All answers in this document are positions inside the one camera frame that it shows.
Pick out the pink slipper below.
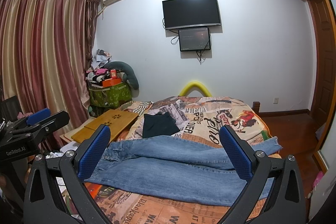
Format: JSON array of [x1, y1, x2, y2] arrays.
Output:
[[313, 170, 324, 188]]

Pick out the orange box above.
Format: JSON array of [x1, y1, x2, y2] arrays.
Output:
[[102, 78, 122, 88]]

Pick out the green camouflage storage bag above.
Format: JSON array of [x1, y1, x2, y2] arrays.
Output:
[[88, 82, 132, 109]]

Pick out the blue denim jeans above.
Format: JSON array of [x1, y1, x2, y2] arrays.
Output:
[[85, 135, 283, 208]]

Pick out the small wall monitor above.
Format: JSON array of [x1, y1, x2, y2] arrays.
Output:
[[178, 27, 211, 52]]

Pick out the pile of clothes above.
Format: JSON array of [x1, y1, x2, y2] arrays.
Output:
[[85, 49, 112, 86]]

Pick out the grey neck pillow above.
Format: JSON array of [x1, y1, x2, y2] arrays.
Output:
[[103, 61, 139, 90]]

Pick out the yellow foam tube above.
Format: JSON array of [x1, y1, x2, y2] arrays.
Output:
[[179, 81, 212, 97]]

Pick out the black wall television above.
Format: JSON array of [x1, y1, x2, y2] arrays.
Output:
[[162, 0, 221, 30]]

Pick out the retro print bed blanket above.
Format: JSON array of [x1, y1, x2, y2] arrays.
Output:
[[60, 95, 281, 224]]

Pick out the red gold striped curtain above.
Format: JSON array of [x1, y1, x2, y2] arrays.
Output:
[[1, 0, 100, 149]]

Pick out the dark folded garment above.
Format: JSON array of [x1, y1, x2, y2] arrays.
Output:
[[142, 113, 180, 138]]

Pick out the wooden door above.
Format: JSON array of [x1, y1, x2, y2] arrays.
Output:
[[307, 0, 335, 126]]

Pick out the wooden bed post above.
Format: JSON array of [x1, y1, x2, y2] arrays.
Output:
[[252, 101, 260, 113]]

